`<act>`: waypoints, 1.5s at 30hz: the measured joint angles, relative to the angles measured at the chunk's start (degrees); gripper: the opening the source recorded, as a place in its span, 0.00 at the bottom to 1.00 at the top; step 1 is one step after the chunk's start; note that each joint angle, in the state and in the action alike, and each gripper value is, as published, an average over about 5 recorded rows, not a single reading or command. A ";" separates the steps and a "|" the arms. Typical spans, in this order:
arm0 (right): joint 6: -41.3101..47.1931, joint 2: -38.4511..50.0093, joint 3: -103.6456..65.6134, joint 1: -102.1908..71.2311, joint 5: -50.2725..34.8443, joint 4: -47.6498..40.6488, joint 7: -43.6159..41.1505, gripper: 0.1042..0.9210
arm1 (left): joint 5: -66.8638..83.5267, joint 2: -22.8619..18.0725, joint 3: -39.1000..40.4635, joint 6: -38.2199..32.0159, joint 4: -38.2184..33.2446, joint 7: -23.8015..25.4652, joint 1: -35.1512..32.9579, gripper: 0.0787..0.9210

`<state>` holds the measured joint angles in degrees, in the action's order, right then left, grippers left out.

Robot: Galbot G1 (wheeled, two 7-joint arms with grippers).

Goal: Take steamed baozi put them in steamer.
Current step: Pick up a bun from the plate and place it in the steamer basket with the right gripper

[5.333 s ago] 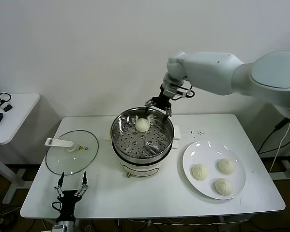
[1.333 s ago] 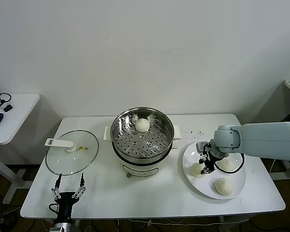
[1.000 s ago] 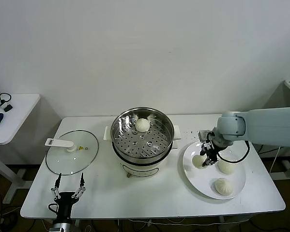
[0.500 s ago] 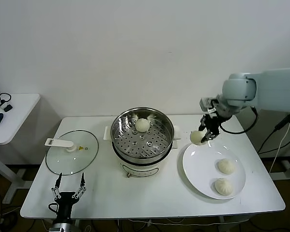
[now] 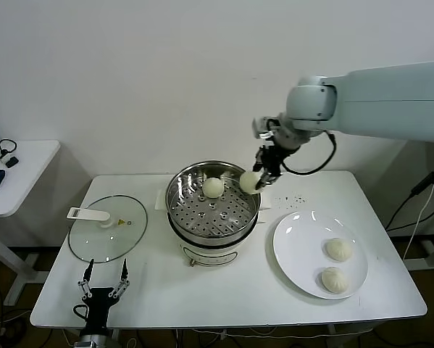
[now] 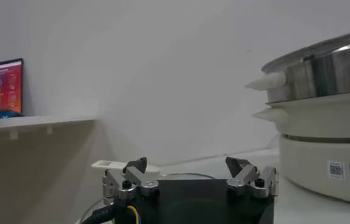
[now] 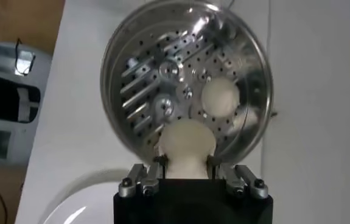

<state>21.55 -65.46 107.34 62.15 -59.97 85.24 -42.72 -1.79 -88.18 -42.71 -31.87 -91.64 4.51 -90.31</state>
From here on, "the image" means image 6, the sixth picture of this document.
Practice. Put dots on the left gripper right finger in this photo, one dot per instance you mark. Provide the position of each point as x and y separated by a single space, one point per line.
254 182

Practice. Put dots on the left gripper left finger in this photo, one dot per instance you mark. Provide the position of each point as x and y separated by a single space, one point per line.
126 184

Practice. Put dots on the stainless steel steamer basket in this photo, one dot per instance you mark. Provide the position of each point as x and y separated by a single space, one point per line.
330 73

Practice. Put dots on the white electric cooking pot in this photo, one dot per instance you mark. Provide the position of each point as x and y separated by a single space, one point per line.
314 158

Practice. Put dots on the white side table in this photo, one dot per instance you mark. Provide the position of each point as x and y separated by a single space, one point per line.
37 121

